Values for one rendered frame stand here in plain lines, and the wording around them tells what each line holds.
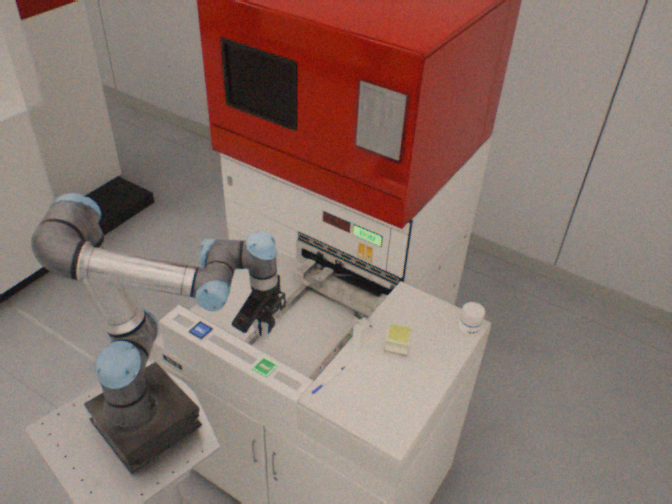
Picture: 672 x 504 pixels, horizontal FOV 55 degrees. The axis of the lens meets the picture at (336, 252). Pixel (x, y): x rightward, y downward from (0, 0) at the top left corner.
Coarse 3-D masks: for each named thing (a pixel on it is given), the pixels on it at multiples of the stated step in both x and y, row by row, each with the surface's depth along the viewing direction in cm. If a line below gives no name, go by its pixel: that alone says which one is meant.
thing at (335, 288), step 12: (312, 276) 238; (312, 288) 237; (324, 288) 233; (336, 288) 233; (348, 288) 234; (336, 300) 232; (348, 300) 229; (360, 300) 229; (372, 300) 229; (360, 312) 228
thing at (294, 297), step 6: (300, 288) 237; (306, 288) 239; (294, 294) 235; (300, 294) 236; (288, 300) 232; (294, 300) 234; (288, 306) 232; (276, 312) 227; (282, 312) 230; (252, 336) 218; (258, 336) 221; (252, 342) 219
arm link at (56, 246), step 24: (48, 240) 149; (72, 240) 150; (48, 264) 149; (72, 264) 148; (96, 264) 149; (120, 264) 150; (144, 264) 151; (168, 264) 153; (216, 264) 157; (144, 288) 154; (168, 288) 152; (192, 288) 153; (216, 288) 151
